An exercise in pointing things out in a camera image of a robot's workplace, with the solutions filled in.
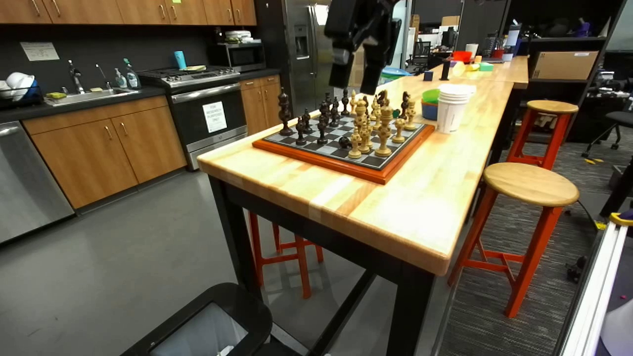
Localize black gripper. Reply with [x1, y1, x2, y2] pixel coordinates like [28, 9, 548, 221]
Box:
[325, 0, 402, 94]

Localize light wooden chess piece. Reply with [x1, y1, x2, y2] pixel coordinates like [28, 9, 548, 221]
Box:
[347, 126, 366, 162]
[353, 94, 368, 130]
[359, 114, 376, 156]
[392, 116, 408, 146]
[404, 96, 420, 132]
[374, 106, 396, 160]
[368, 94, 384, 134]

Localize tall dark wooden chess piece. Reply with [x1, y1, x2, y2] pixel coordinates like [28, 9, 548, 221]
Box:
[277, 86, 297, 138]

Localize teal round tub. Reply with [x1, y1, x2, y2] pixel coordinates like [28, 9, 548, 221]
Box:
[380, 65, 412, 82]

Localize white paper on fridge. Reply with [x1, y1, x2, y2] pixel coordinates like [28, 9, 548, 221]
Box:
[313, 1, 333, 27]

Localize stainless steel fridge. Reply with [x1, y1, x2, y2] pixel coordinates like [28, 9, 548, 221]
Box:
[256, 0, 335, 116]

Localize small dark wooden pawn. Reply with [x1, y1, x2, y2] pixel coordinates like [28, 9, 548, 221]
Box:
[337, 132, 355, 158]

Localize narrow wooden base cabinet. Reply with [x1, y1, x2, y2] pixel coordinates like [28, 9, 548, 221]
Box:
[238, 73, 285, 136]

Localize white foam cup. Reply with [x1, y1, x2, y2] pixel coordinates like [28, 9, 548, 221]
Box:
[436, 82, 479, 136]

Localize black microwave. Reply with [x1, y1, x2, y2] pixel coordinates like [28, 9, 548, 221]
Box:
[208, 39, 270, 73]

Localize bowls stacked on microwave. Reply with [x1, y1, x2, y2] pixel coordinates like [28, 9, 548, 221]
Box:
[224, 27, 256, 47]

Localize white paper on oven door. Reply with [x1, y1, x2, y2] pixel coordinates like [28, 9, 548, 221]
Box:
[200, 98, 230, 136]

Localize stainless steel oven range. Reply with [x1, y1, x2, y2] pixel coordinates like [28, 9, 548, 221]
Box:
[141, 67, 250, 171]

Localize wooden stool orange legs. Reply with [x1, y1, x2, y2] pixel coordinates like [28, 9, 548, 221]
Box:
[246, 209, 327, 302]
[452, 160, 582, 320]
[505, 96, 582, 169]

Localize black desk with wood panel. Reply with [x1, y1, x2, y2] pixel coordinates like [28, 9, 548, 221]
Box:
[523, 35, 610, 86]

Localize clear soap bottle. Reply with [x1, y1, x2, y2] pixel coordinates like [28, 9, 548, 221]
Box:
[121, 57, 143, 90]

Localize wide wooden base cabinet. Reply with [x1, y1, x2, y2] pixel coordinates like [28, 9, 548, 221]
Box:
[22, 94, 190, 211]

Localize black office chair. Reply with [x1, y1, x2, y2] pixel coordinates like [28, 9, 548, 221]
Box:
[582, 106, 633, 160]

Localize black trash bin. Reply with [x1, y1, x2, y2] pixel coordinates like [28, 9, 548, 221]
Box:
[121, 282, 275, 356]

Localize steel kitchen sink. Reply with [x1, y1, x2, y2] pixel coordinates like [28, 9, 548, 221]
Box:
[42, 86, 141, 108]

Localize chrome kitchen faucet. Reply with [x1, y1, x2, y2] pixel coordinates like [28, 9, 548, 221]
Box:
[66, 57, 88, 96]

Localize dish bowl with white cloth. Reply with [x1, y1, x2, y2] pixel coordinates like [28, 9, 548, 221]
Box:
[0, 69, 42, 106]

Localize stainless steel dishwasher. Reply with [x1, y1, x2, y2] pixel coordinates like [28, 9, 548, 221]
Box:
[0, 120, 76, 245]

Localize chess board with orange frame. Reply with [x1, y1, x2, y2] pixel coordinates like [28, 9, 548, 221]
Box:
[252, 106, 438, 185]

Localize wooden wall cabinets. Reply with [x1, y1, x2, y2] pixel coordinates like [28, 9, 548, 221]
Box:
[0, 0, 260, 27]

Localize black table frame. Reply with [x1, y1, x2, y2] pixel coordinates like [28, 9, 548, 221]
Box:
[208, 173, 438, 356]

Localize white board frame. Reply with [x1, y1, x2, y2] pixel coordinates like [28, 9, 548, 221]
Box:
[560, 213, 633, 356]

